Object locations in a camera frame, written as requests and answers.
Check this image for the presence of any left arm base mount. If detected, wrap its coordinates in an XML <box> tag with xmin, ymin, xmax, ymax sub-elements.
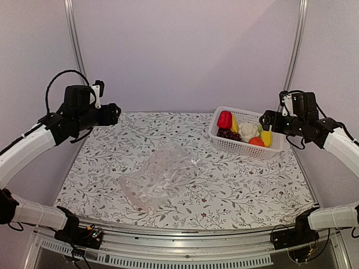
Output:
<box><xmin>54</xmin><ymin>206</ymin><xmax>103</xmax><ymax>249</ymax></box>

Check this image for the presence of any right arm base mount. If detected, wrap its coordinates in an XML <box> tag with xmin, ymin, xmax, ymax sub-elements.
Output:
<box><xmin>270</xmin><ymin>210</ymin><xmax>320</xmax><ymax>263</ymax></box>

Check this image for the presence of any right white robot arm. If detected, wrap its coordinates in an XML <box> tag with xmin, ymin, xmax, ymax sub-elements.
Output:
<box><xmin>259</xmin><ymin>90</ymin><xmax>358</xmax><ymax>244</ymax></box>

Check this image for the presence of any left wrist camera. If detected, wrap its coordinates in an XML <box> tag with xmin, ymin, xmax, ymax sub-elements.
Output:
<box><xmin>89</xmin><ymin>80</ymin><xmax>104</xmax><ymax>109</ymax></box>

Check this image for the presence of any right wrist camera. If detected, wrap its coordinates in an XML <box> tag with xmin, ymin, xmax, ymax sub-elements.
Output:
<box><xmin>279</xmin><ymin>91</ymin><xmax>297</xmax><ymax>117</ymax></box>

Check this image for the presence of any aluminium front rail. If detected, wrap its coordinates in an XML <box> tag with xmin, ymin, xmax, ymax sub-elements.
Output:
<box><xmin>22</xmin><ymin>217</ymin><xmax>354</xmax><ymax>268</ymax></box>

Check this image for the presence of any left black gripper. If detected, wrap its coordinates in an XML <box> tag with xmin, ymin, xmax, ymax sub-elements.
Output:
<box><xmin>75</xmin><ymin>102</ymin><xmax>121</xmax><ymax>132</ymax></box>

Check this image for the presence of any orange pumpkin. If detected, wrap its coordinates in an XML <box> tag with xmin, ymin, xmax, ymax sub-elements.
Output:
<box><xmin>249</xmin><ymin>137</ymin><xmax>265</xmax><ymax>147</ymax></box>

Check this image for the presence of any left aluminium frame post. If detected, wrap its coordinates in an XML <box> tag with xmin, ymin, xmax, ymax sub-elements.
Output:
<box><xmin>63</xmin><ymin>0</ymin><xmax>86</xmax><ymax>76</ymax></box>

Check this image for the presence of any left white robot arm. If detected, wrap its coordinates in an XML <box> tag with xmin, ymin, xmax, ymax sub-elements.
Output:
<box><xmin>1</xmin><ymin>78</ymin><xmax>121</xmax><ymax>243</ymax></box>

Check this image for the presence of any right aluminium frame post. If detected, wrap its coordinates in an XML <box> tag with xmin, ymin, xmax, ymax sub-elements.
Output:
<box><xmin>277</xmin><ymin>0</ymin><xmax>309</xmax><ymax>113</ymax></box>

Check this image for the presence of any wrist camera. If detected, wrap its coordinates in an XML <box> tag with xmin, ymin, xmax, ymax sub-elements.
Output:
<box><xmin>89</xmin><ymin>80</ymin><xmax>104</xmax><ymax>109</ymax></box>
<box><xmin>279</xmin><ymin>91</ymin><xmax>297</xmax><ymax>117</ymax></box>

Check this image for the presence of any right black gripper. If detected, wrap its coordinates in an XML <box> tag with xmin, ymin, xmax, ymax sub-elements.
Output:
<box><xmin>260</xmin><ymin>109</ymin><xmax>307</xmax><ymax>137</ymax></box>

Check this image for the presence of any yellow mango front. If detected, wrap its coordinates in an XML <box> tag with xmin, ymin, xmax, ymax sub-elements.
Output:
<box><xmin>260</xmin><ymin>131</ymin><xmax>272</xmax><ymax>147</ymax></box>

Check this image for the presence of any white cauliflower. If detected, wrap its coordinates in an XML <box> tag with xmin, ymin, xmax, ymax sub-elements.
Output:
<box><xmin>238</xmin><ymin>123</ymin><xmax>260</xmax><ymax>142</ymax></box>

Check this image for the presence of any aluminium frame post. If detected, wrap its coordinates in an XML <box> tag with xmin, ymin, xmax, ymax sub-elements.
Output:
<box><xmin>277</xmin><ymin>0</ymin><xmax>309</xmax><ymax>113</ymax></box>
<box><xmin>63</xmin><ymin>0</ymin><xmax>86</xmax><ymax>76</ymax></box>

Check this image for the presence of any clear zip top bag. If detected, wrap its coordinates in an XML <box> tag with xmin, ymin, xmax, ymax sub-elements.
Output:
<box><xmin>118</xmin><ymin>142</ymin><xmax>201</xmax><ymax>215</ymax></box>

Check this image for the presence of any floral tablecloth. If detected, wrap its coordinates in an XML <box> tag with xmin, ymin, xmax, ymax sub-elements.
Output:
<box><xmin>56</xmin><ymin>113</ymin><xmax>317</xmax><ymax>230</ymax></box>

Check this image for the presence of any red bell pepper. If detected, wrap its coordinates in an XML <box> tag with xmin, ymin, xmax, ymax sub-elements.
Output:
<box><xmin>217</xmin><ymin>110</ymin><xmax>232</xmax><ymax>129</ymax></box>

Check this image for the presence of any dark red grape bunch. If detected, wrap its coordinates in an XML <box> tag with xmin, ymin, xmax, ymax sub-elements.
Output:
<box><xmin>217</xmin><ymin>128</ymin><xmax>242</xmax><ymax>142</ymax></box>

